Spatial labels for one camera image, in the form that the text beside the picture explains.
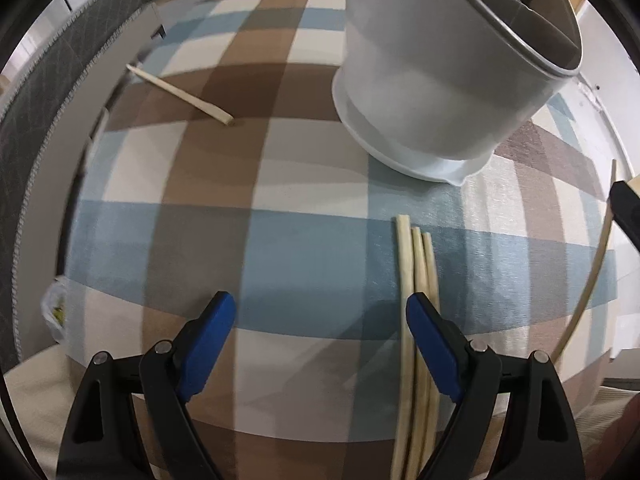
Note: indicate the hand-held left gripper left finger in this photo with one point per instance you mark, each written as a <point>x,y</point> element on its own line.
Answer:
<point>210,340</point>

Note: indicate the clear plastic bag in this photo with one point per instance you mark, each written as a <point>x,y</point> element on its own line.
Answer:
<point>54,310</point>

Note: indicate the checkered tablecloth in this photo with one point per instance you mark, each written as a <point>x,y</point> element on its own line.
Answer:
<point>300,260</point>

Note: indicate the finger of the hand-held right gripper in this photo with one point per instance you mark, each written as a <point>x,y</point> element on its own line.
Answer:
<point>629,210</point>

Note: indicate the grey bed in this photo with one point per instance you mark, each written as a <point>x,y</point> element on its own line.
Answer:
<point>50,85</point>

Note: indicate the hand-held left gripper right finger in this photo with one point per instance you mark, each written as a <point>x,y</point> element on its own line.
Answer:
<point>435,350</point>

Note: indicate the white grey utensil holder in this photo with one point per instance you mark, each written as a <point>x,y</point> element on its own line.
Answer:
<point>425,85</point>

